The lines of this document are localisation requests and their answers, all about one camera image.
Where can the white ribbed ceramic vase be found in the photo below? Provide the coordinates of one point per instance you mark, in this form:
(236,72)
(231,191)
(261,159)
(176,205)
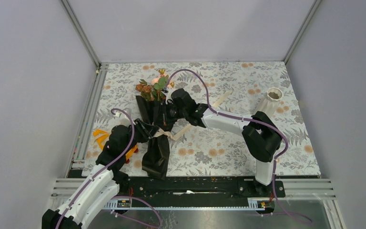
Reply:
(269,104)

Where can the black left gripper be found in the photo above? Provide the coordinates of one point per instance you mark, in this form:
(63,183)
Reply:
(146,130)

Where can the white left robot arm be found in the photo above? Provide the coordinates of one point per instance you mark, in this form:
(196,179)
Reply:
(104,182)

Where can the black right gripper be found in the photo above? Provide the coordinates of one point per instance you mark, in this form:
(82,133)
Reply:
(171,103)

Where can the aluminium frame rail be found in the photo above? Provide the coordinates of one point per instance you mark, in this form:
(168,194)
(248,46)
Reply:
(80,32)

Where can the peach flower bouquet black wrap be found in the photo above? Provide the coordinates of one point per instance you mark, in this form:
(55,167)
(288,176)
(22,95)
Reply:
(152,105)

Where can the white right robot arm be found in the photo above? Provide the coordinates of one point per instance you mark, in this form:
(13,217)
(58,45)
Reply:
(259,132)

